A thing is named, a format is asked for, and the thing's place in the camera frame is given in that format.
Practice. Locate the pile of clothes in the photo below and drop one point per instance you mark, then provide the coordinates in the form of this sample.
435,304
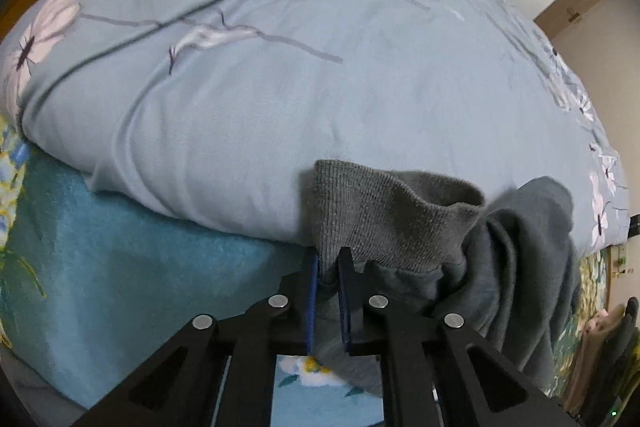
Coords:
605,352

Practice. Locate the grey sweatshirt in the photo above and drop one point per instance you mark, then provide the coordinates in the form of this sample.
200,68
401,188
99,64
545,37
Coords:
425,227

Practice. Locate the light blue floral duvet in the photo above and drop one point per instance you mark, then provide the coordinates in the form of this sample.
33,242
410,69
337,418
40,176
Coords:
280,72

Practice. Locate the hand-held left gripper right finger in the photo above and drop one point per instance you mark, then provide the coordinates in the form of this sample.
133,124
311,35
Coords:
345,302

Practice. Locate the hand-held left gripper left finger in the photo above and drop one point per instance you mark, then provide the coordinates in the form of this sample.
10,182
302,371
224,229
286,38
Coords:
311,302

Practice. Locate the teal floral bed sheet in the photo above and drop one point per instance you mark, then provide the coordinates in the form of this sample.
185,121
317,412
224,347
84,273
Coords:
125,277

